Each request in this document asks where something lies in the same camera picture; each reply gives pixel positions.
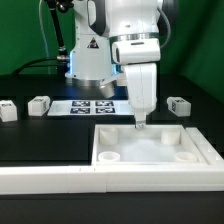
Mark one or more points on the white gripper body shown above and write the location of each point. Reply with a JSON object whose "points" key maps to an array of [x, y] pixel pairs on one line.
{"points": [[141, 88]]}

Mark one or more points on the white square tabletop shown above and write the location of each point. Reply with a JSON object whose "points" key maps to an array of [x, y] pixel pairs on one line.
{"points": [[153, 145]]}

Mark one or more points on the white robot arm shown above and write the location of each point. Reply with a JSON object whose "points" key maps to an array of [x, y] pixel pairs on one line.
{"points": [[118, 41]]}

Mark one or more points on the white L-shaped obstacle fence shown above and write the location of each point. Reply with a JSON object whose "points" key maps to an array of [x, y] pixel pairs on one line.
{"points": [[119, 178]]}

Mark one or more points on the white marker sheet with tags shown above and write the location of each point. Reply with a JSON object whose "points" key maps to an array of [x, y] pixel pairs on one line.
{"points": [[90, 108]]}

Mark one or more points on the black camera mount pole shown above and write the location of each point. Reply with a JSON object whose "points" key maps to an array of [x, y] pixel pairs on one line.
{"points": [[62, 6]]}

